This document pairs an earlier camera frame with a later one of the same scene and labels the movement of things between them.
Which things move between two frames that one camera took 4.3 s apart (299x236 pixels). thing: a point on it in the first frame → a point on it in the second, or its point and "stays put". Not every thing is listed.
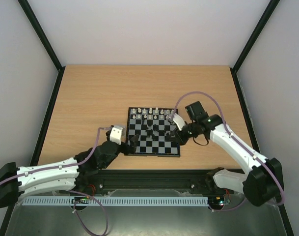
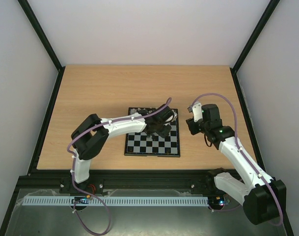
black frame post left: (33, 20) stays put
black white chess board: (151, 124) stays put
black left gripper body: (126, 150) → (161, 132)
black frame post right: (270, 9) stays put
